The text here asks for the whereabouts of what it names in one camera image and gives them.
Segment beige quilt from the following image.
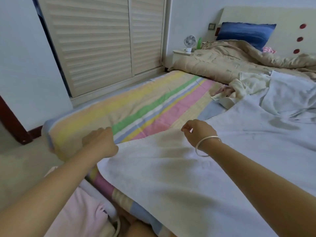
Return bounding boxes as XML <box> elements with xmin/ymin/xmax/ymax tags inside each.
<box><xmin>170</xmin><ymin>39</ymin><xmax>316</xmax><ymax>84</ymax></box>

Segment person's left hand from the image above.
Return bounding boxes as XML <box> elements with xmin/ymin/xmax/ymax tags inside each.
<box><xmin>81</xmin><ymin>127</ymin><xmax>119</xmax><ymax>160</ymax></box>

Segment white towel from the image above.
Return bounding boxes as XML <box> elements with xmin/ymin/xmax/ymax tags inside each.
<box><xmin>97</xmin><ymin>70</ymin><xmax>316</xmax><ymax>237</ymax></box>

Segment person's left forearm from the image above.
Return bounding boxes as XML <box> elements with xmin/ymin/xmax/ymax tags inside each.
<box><xmin>0</xmin><ymin>145</ymin><xmax>107</xmax><ymax>237</ymax></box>

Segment striped pastel bed sheet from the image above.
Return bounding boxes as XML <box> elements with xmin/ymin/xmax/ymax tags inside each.
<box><xmin>42</xmin><ymin>70</ymin><xmax>228</xmax><ymax>237</ymax></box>

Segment person's right hand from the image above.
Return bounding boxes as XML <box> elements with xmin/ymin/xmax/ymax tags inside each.
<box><xmin>181</xmin><ymin>119</ymin><xmax>220</xmax><ymax>151</ymax></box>

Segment person's right forearm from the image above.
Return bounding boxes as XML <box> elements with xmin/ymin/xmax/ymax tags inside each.
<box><xmin>202</xmin><ymin>141</ymin><xmax>316</xmax><ymax>237</ymax></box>

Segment cream fleece blanket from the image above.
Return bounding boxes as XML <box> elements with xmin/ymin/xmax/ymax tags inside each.
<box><xmin>212</xmin><ymin>71</ymin><xmax>272</xmax><ymax>109</ymax></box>

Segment small white desk fan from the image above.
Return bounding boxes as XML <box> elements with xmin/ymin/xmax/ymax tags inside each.
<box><xmin>184</xmin><ymin>35</ymin><xmax>197</xmax><ymax>53</ymax></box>

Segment blue pillow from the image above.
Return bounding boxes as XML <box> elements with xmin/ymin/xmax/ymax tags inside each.
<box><xmin>216</xmin><ymin>22</ymin><xmax>277</xmax><ymax>51</ymax></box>

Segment white headboard with red dots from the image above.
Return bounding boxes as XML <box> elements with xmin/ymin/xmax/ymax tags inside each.
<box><xmin>215</xmin><ymin>6</ymin><xmax>316</xmax><ymax>57</ymax></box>

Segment silver bracelet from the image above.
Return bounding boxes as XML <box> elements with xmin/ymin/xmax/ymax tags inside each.
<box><xmin>195</xmin><ymin>136</ymin><xmax>222</xmax><ymax>157</ymax></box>

